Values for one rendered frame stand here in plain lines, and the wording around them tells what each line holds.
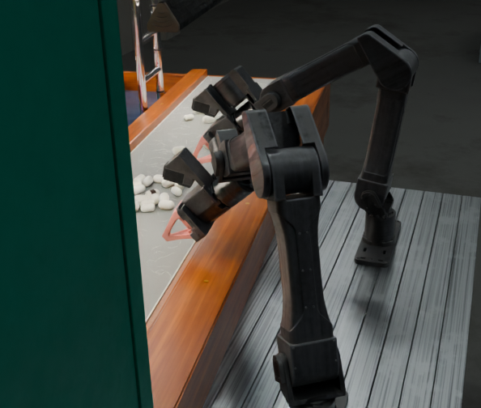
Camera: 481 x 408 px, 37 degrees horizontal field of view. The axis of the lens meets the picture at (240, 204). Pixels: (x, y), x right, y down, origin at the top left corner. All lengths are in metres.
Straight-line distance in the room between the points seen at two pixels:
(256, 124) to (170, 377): 0.37
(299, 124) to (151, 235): 0.56
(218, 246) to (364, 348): 0.33
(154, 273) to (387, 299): 0.44
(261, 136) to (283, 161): 0.05
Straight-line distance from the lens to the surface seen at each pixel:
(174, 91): 2.29
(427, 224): 1.67
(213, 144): 1.31
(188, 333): 1.13
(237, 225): 1.43
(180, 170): 1.27
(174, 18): 1.80
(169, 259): 1.37
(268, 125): 0.98
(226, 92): 1.51
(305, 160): 0.95
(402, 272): 1.48
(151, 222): 1.51
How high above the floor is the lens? 1.42
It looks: 26 degrees down
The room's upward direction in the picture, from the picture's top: 1 degrees counter-clockwise
